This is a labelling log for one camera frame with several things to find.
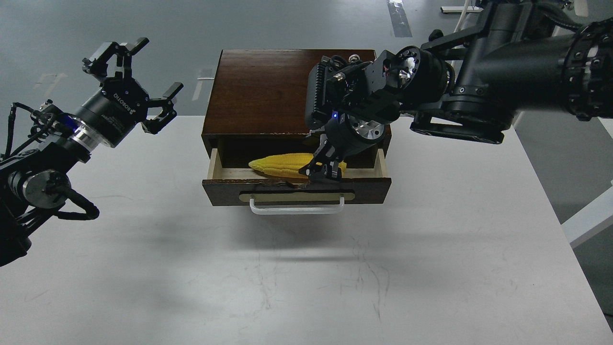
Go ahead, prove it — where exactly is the yellow corn cob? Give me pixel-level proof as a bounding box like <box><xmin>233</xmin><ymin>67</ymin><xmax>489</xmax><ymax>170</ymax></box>
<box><xmin>248</xmin><ymin>152</ymin><xmax>348</xmax><ymax>180</ymax></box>

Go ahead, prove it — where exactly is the grey office chair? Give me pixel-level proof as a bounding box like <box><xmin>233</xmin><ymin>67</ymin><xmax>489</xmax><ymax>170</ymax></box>
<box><xmin>440</xmin><ymin>0</ymin><xmax>589</xmax><ymax>33</ymax></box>

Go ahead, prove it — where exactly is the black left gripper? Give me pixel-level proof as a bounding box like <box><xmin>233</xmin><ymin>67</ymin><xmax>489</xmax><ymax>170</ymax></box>
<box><xmin>69</xmin><ymin>37</ymin><xmax>184</xmax><ymax>149</ymax></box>

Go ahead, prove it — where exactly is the white drawer handle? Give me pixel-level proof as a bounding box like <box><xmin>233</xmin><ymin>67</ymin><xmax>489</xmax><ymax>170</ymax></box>
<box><xmin>249</xmin><ymin>195</ymin><xmax>345</xmax><ymax>215</ymax></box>

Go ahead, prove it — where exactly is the dark wooden drawer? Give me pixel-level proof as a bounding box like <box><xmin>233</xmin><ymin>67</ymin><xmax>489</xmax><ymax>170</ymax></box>
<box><xmin>202</xmin><ymin>149</ymin><xmax>392</xmax><ymax>206</ymax></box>

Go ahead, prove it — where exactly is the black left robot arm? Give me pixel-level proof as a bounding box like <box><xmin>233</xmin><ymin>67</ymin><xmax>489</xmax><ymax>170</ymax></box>
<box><xmin>0</xmin><ymin>37</ymin><xmax>182</xmax><ymax>265</ymax></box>

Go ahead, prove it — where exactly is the dark wooden cabinet box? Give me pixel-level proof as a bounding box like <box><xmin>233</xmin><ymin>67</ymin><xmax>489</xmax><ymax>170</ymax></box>
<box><xmin>202</xmin><ymin>49</ymin><xmax>376</xmax><ymax>168</ymax></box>

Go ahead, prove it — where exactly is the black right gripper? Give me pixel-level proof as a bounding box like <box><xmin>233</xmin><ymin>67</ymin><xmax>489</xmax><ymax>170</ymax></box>
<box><xmin>298</xmin><ymin>51</ymin><xmax>403</xmax><ymax>183</ymax></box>

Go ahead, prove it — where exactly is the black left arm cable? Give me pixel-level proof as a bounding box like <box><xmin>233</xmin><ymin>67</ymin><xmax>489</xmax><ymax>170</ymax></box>
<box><xmin>0</xmin><ymin>102</ymin><xmax>100</xmax><ymax>221</ymax></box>

